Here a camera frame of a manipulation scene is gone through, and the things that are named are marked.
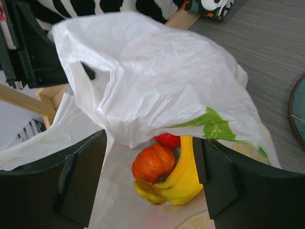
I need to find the yellow banana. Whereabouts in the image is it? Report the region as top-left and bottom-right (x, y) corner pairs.
(133, 136), (203, 206)

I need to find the wooden rack frame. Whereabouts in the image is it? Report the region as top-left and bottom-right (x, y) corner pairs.
(0, 9), (200, 129)

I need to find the white lemon-print plastic bag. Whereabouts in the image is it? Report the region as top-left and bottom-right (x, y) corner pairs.
(0, 11), (280, 229)

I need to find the small orange pumpkin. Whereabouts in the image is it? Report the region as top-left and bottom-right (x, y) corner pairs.
(132, 144), (175, 184)

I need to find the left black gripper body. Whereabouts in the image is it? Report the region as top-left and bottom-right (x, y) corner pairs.
(0, 0), (96, 90)

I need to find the zebra pattern cloth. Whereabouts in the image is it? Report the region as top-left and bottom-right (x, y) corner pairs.
(26, 0), (183, 24)

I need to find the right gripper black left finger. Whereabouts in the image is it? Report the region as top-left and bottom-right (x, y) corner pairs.
(0, 131), (107, 229)

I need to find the dark round plate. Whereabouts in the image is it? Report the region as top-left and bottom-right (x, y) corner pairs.
(289, 74), (305, 145)

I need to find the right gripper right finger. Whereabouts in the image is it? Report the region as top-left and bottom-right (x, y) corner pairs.
(193, 137), (305, 229)

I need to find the orange grey patterned cloth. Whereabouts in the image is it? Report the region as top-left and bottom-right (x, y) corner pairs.
(181, 0), (234, 21)

